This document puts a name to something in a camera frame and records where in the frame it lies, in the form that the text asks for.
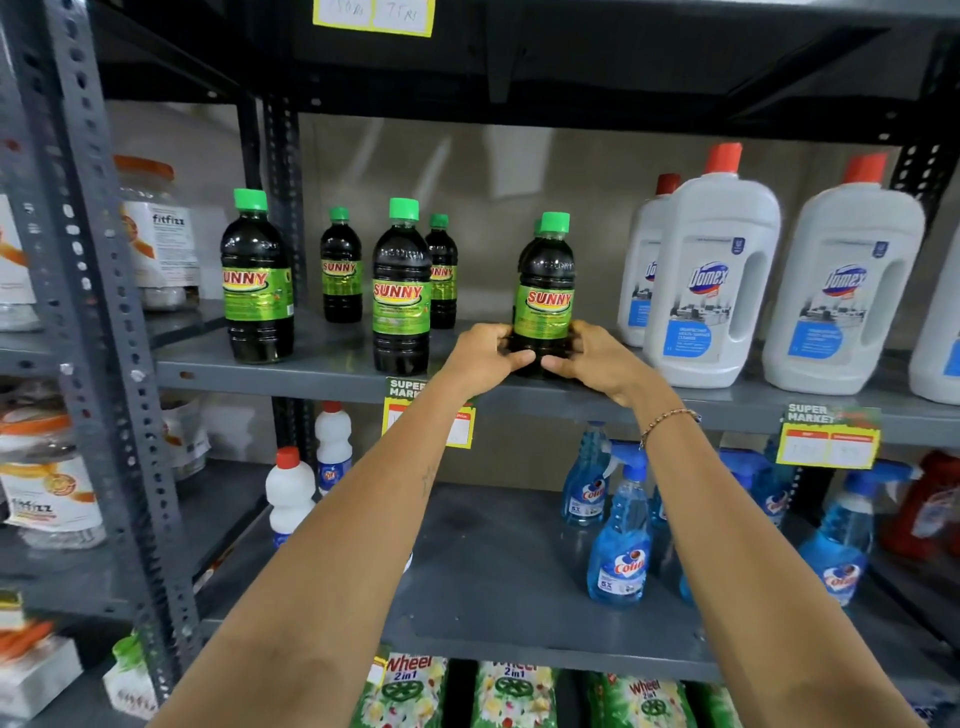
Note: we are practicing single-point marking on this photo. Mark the person's right thumb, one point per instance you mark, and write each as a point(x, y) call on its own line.
point(559, 364)

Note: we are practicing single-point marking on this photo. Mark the small white bottle red cap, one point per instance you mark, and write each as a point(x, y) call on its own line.
point(290, 495)
point(334, 450)

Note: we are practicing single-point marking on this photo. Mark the person's left hand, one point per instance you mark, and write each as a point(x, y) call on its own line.
point(476, 360)

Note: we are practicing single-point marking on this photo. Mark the green detergent packet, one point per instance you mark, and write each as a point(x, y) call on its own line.
point(641, 705)
point(716, 709)
point(516, 697)
point(401, 694)

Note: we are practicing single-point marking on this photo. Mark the white cleaner bottle red cap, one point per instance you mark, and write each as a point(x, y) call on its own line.
point(641, 270)
point(705, 285)
point(941, 337)
point(840, 292)

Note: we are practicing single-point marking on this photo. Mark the person's right hand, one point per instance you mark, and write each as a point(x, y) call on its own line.
point(600, 367)

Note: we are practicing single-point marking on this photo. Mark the blue glass cleaner spray bottle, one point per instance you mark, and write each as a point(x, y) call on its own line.
point(585, 480)
point(664, 525)
point(621, 540)
point(844, 540)
point(757, 480)

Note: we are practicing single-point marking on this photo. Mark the yellow shelf price tag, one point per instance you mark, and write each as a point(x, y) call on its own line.
point(829, 439)
point(401, 409)

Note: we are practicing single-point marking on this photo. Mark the dark bottle green cap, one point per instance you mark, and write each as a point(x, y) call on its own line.
point(402, 292)
point(526, 244)
point(444, 277)
point(256, 277)
point(544, 292)
point(341, 270)

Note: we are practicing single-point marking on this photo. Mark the person's right forearm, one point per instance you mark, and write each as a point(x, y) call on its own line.
point(750, 570)

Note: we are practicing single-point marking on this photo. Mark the white green pouch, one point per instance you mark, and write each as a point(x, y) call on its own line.
point(127, 682)

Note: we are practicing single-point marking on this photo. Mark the yellow paper label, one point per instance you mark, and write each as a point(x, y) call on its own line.
point(373, 15)

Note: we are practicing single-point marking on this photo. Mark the white orange box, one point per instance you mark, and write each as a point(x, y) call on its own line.
point(34, 675)

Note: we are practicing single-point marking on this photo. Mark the person's left thumb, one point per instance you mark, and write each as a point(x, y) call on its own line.
point(519, 361)

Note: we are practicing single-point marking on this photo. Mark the grey metal shelving rack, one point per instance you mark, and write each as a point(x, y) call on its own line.
point(495, 577)

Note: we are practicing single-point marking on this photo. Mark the person's left forearm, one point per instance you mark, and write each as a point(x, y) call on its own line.
point(330, 555)

